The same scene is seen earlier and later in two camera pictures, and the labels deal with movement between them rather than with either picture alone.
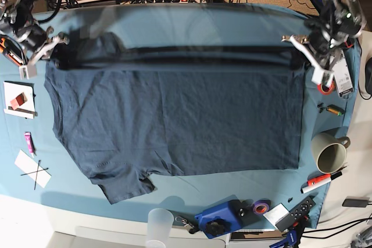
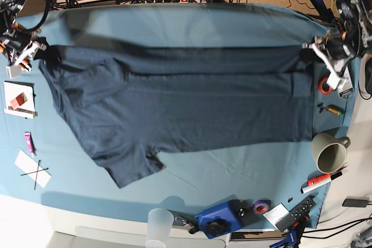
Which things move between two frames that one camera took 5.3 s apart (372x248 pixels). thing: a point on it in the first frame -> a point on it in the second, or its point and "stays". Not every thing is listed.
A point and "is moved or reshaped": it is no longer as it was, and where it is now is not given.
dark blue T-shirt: (124, 112) is moved or reshaped
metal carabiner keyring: (188, 225) stays
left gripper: (38, 42) -> (18, 46)
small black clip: (320, 106) stays
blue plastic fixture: (229, 215) stays
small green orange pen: (335, 110) stays
